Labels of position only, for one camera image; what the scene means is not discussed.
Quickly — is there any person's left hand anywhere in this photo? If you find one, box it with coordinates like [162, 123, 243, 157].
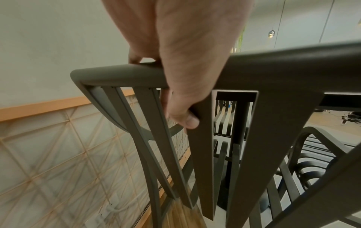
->
[101, 0, 255, 130]

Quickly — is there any gray slatted-back chair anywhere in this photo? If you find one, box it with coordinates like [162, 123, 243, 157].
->
[70, 42, 361, 228]

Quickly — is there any dark slatted chair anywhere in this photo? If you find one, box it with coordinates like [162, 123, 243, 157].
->
[213, 90, 259, 161]

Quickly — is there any black equipment on floor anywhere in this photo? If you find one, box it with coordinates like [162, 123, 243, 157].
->
[340, 112, 361, 125]

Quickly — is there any black table pedestal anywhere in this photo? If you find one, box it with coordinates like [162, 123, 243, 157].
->
[215, 142, 244, 211]

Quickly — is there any white wall socket with cable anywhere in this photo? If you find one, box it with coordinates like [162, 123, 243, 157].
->
[94, 199, 133, 224]

